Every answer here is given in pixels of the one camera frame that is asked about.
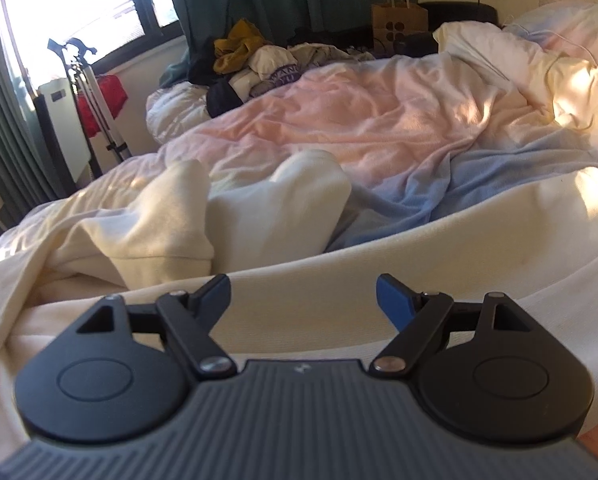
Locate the pastel pillow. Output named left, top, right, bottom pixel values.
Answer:
left=504, top=0, right=598, bottom=68

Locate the pastel pink blue blanket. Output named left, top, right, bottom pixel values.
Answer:
left=160, top=21, right=598, bottom=252

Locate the black garment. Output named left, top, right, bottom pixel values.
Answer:
left=188, top=49, right=252, bottom=119

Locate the white cable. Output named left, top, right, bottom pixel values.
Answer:
left=521, top=27, right=598, bottom=131

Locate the white duvet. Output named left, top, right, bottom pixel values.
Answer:
left=146, top=83, right=216, bottom=147

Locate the dark green curtain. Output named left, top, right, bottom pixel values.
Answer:
left=160, top=0, right=420, bottom=88

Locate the window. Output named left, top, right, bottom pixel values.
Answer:
left=0, top=0, right=180, bottom=86

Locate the grey pleated curtain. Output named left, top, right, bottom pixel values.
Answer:
left=0, top=0, right=80, bottom=201

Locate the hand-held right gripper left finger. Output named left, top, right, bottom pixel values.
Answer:
left=76, top=273, right=238, bottom=379

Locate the black round side table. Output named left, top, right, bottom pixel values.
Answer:
left=417, top=1, right=502, bottom=43

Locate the mustard yellow garment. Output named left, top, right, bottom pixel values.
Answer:
left=214, top=19, right=266, bottom=75

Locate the white printed garment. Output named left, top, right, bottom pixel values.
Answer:
left=229, top=42, right=352, bottom=100

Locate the brown paper bag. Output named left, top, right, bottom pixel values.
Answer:
left=371, top=0, right=430, bottom=57

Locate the white panel heater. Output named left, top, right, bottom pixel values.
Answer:
left=34, top=78, right=104, bottom=186

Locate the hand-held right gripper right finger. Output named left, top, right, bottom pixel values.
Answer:
left=369, top=273, right=532, bottom=378

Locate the folded black tripod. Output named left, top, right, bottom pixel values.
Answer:
left=48, top=37, right=130, bottom=179

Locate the red bag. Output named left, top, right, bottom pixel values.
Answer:
left=77, top=74, right=130, bottom=139

